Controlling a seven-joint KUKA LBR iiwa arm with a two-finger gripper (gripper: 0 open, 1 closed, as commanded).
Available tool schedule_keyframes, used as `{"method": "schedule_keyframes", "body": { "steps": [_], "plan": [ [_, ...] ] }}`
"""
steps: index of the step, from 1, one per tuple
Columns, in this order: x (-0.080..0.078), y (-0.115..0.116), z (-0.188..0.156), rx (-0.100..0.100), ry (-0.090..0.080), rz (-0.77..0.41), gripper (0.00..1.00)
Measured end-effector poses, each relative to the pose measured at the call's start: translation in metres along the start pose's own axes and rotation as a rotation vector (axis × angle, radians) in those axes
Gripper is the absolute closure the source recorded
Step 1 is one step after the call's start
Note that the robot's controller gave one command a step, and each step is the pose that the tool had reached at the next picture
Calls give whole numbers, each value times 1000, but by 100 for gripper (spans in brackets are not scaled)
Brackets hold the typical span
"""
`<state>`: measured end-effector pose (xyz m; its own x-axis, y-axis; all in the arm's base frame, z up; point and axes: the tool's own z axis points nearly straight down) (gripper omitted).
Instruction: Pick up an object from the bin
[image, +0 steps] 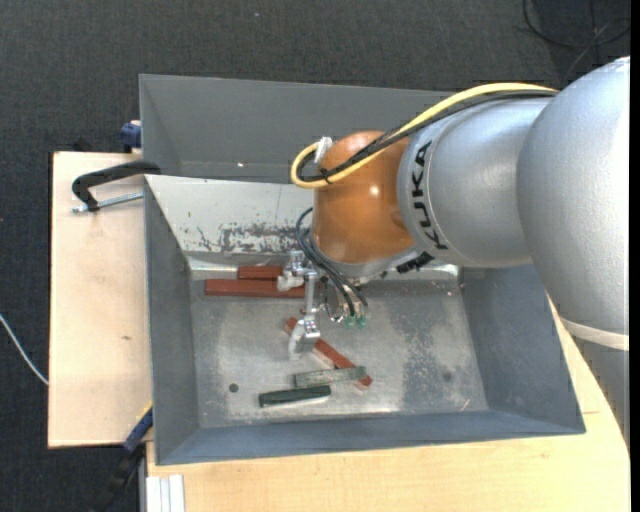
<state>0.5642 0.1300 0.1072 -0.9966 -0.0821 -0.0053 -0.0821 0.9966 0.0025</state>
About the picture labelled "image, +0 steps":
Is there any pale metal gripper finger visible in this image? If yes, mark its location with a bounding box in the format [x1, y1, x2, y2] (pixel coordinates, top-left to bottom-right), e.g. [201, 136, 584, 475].
[276, 251, 318, 292]
[287, 314, 322, 362]

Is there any short red-brown flat block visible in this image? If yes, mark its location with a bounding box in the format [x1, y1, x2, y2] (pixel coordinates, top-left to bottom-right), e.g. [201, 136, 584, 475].
[237, 264, 285, 281]

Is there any long red-brown flat block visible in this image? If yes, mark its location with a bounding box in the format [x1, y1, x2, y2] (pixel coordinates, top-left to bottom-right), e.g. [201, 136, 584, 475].
[204, 278, 307, 300]
[283, 316, 374, 388]

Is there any grey-green flat block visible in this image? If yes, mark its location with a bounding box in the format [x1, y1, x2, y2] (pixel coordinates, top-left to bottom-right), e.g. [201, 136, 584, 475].
[293, 365, 368, 389]

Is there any dark green flat block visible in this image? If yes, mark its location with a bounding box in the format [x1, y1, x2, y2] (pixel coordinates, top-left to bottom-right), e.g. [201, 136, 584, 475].
[258, 384, 333, 408]

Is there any grey metal bin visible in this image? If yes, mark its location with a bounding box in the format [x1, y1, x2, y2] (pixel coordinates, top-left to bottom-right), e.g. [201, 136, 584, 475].
[138, 73, 587, 467]

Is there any pale wood flat board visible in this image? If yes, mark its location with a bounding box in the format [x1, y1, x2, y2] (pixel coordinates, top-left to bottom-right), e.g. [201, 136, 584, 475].
[47, 151, 154, 449]

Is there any black cylinder on white bracket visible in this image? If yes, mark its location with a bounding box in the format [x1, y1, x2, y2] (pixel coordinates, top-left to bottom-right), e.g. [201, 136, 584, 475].
[394, 251, 436, 275]

